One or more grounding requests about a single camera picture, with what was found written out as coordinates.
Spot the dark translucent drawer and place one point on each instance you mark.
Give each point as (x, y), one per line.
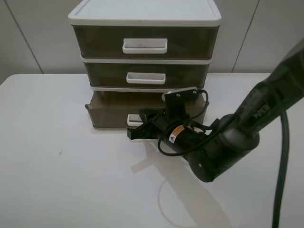
(131, 75)
(121, 109)
(146, 42)

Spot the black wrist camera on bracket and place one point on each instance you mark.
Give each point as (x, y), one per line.
(175, 101)

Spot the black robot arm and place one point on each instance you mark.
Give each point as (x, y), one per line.
(212, 150)

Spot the white plastic drawer cabinet frame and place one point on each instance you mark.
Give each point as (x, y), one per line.
(145, 13)

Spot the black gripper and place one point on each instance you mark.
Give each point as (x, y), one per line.
(176, 133)

